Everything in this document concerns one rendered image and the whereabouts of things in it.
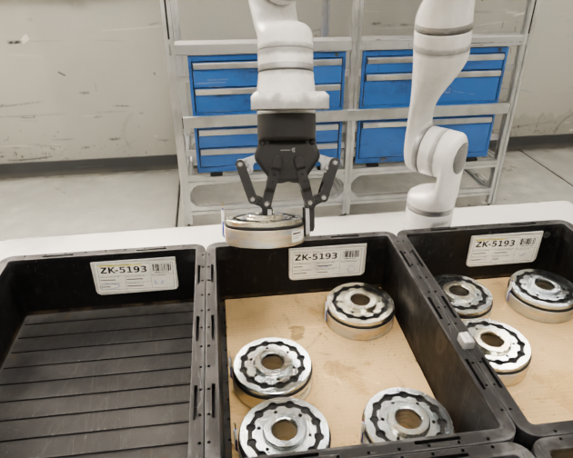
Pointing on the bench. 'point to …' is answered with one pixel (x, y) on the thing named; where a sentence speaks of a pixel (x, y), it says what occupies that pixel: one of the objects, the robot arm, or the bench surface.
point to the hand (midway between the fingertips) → (287, 223)
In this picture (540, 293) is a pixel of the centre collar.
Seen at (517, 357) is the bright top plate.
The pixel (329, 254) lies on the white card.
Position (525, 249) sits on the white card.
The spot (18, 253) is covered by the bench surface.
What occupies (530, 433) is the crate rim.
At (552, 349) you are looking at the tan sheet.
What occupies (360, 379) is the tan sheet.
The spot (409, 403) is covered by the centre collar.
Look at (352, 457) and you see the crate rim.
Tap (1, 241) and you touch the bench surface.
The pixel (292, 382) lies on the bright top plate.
